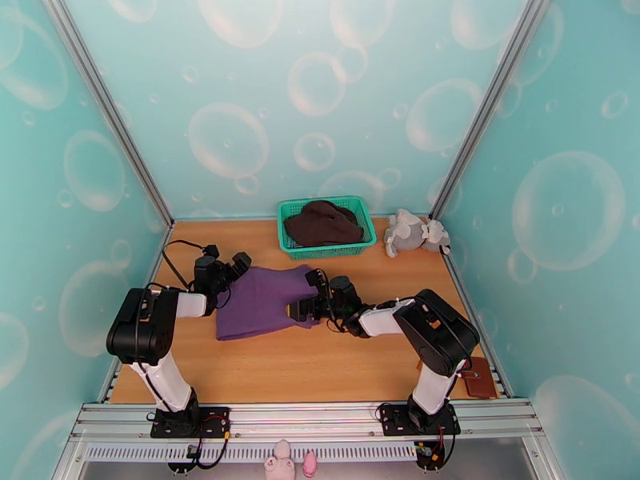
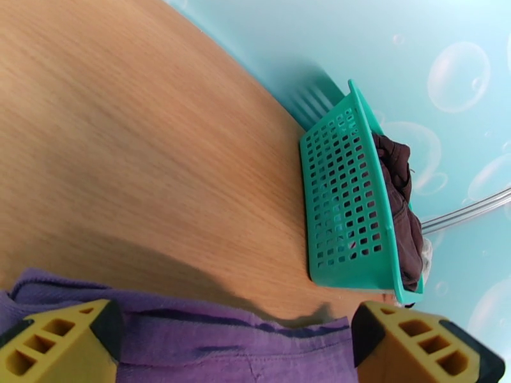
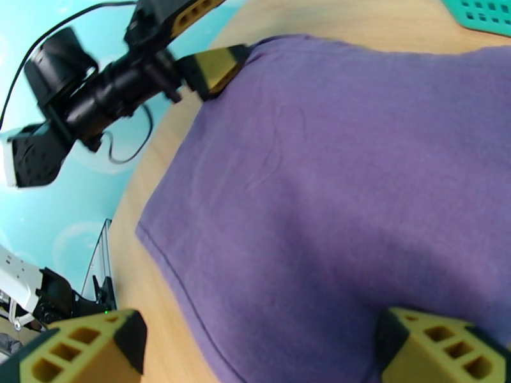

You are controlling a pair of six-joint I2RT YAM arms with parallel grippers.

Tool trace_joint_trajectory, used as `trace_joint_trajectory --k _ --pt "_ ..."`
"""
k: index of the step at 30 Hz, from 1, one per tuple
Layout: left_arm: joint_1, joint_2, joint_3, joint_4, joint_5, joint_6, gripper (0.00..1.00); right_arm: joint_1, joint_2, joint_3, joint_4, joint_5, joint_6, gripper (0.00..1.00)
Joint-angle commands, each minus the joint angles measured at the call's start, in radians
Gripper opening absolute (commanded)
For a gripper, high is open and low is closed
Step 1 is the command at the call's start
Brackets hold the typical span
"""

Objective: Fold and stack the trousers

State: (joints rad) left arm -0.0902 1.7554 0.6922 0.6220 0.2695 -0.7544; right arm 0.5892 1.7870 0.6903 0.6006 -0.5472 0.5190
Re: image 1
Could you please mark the purple trousers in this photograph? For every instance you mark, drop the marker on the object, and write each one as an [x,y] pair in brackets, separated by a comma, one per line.
[260,303]

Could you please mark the teal plastic basket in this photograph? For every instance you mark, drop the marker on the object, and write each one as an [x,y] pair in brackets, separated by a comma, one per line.
[370,233]

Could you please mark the brown leather wallet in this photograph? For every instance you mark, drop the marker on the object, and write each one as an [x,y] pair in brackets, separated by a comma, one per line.
[480,381]

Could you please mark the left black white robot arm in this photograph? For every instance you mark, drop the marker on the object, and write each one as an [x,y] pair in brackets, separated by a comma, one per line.
[140,328]

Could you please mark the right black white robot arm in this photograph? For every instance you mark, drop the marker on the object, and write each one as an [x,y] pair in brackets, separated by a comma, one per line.
[435,328]

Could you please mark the dark brown trousers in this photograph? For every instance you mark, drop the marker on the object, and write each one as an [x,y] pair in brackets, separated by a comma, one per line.
[322,223]

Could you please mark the grey plush elephant toy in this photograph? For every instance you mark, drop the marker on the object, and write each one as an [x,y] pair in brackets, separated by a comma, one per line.
[410,233]

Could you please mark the small pink plush toy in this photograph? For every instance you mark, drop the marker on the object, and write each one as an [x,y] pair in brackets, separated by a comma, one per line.
[310,463]

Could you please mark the pale pink plush bunny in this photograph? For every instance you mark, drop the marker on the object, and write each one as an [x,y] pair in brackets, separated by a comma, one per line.
[282,463]

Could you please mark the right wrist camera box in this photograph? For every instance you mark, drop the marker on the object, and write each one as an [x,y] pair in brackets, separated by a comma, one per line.
[340,284]

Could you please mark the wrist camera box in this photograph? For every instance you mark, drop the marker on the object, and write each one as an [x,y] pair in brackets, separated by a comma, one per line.
[340,284]
[211,253]

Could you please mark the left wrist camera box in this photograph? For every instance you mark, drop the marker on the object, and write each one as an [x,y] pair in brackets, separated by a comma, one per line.
[211,253]

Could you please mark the aluminium frame rail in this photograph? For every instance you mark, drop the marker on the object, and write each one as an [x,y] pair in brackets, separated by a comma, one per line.
[310,416]

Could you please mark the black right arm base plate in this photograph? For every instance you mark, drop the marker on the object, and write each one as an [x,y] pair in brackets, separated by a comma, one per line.
[395,418]

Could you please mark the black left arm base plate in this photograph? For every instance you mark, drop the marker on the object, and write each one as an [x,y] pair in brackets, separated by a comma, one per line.
[215,426]

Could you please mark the aluminium corner post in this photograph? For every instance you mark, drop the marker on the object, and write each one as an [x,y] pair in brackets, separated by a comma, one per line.
[109,109]
[488,106]

